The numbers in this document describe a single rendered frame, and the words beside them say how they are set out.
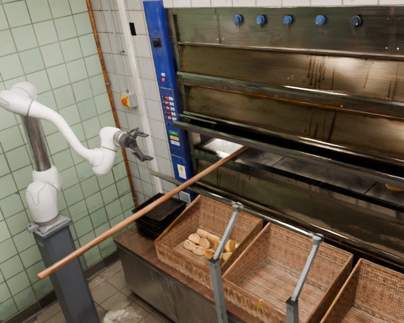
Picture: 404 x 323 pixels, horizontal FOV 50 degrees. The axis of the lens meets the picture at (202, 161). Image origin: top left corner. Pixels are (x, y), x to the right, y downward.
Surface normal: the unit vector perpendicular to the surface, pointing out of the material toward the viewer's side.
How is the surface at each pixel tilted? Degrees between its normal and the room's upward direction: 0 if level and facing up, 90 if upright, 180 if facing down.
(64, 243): 90
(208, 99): 70
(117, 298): 0
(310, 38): 90
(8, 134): 90
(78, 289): 90
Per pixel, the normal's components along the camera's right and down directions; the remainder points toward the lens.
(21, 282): 0.70, 0.23
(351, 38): -0.70, 0.40
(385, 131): -0.70, 0.07
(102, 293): -0.13, -0.89
